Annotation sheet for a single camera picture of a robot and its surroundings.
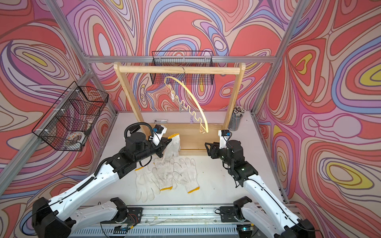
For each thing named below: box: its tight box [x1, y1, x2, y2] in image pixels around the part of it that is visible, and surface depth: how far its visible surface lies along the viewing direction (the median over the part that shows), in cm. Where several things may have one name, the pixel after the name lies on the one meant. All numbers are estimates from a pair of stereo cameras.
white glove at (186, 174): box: [172, 157, 200, 194], surface depth 88 cm
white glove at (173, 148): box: [162, 133, 181, 165], surface depth 77 cm
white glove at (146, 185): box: [134, 166, 161, 203], surface depth 84 cm
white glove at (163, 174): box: [151, 157, 175, 191], surface depth 88 cm
